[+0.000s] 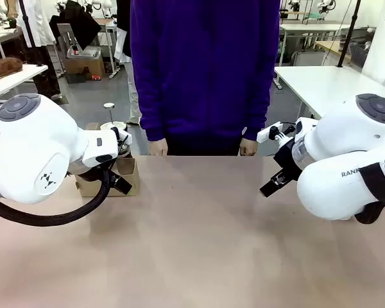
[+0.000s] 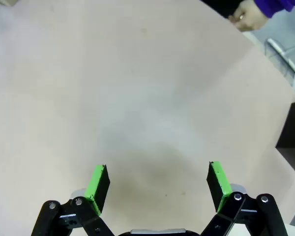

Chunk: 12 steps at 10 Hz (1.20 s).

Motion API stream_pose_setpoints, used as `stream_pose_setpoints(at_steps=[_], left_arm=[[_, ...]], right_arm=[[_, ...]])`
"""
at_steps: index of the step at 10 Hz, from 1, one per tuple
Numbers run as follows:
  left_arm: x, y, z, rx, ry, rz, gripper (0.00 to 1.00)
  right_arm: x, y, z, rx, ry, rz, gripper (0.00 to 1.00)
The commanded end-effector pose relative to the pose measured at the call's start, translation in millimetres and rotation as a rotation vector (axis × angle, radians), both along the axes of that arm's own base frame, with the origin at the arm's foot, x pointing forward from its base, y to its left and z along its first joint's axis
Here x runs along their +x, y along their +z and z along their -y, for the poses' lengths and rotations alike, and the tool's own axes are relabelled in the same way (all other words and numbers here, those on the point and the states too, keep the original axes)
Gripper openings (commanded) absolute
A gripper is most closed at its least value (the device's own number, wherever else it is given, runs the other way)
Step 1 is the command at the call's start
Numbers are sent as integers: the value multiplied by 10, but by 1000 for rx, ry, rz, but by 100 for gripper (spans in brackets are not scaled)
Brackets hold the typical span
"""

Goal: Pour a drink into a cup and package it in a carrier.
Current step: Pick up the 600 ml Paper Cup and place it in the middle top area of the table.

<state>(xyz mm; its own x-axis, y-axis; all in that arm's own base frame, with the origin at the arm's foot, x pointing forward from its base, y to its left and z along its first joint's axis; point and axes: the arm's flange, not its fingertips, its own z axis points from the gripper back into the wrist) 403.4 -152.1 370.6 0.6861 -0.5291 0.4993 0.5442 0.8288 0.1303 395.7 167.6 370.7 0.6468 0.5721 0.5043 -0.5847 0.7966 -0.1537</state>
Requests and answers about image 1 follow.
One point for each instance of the white table with brown item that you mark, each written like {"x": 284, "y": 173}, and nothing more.
{"x": 19, "y": 78}

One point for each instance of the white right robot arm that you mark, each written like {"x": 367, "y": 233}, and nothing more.
{"x": 340, "y": 144}

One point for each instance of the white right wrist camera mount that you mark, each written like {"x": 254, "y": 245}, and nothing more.
{"x": 264, "y": 134}

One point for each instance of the person's left forearm purple sleeve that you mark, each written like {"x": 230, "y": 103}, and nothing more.
{"x": 258, "y": 112}

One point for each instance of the large white table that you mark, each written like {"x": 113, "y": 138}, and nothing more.
{"x": 324, "y": 86}

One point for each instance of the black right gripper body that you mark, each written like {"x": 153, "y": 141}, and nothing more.
{"x": 287, "y": 157}

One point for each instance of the white background table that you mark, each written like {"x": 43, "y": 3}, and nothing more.
{"x": 311, "y": 29}

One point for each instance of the person in white coat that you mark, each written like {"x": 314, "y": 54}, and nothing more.
{"x": 35, "y": 22}

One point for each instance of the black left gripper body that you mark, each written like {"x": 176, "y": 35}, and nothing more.
{"x": 90, "y": 174}

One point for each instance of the person in purple sweater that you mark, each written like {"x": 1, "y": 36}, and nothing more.
{"x": 205, "y": 64}

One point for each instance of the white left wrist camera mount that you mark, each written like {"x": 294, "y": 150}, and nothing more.
{"x": 125, "y": 137}

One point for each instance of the person's right forearm purple sleeve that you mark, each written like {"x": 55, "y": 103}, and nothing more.
{"x": 150, "y": 112}

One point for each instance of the person with white trousers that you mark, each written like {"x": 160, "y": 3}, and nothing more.
{"x": 133, "y": 93}

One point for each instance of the wooden top table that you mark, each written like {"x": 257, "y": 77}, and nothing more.
{"x": 328, "y": 46}

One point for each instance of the brown furry item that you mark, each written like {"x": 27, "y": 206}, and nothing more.
{"x": 3, "y": 67}

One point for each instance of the person's right hand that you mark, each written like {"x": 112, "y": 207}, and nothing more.
{"x": 158, "y": 148}

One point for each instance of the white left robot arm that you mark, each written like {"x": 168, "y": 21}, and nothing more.
{"x": 35, "y": 144}

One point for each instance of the black stand pole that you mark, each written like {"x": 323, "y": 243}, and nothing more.
{"x": 348, "y": 35}

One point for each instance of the black hanging cloth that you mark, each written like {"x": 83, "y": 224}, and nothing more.
{"x": 80, "y": 25}

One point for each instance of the brown cardboard box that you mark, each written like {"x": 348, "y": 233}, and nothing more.
{"x": 83, "y": 67}

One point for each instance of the glass french press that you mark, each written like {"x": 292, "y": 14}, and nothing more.
{"x": 109, "y": 105}

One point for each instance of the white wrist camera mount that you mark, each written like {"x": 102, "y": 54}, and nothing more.
{"x": 125, "y": 137}
{"x": 264, "y": 134}

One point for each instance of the brown cardboard cup carrier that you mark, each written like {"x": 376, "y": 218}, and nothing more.
{"x": 93, "y": 191}

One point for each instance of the person's left hand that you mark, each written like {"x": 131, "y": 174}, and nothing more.
{"x": 247, "y": 148}

